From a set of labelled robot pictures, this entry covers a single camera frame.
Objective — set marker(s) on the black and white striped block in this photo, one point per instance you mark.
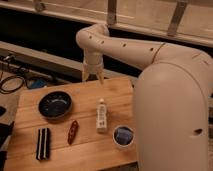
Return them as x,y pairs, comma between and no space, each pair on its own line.
43,144

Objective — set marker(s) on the wooden table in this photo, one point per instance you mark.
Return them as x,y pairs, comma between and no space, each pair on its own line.
90,150

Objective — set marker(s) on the red oblong object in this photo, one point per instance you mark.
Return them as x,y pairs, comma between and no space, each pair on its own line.
72,131

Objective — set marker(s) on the black object at left edge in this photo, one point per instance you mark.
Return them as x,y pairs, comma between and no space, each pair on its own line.
5,132

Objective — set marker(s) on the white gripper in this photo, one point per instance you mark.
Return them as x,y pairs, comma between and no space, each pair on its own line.
93,64

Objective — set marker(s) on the white glue bottle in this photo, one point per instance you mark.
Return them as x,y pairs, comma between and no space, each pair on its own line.
101,119

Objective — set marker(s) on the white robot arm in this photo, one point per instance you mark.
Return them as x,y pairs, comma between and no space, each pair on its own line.
170,101

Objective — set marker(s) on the dark ceramic bowl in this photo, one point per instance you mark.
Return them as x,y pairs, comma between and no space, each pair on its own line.
55,104

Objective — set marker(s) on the blue object on floor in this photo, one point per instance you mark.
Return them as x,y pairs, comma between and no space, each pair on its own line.
37,83

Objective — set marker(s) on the white cup with blue cloth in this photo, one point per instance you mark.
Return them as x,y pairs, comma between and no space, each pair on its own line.
123,136

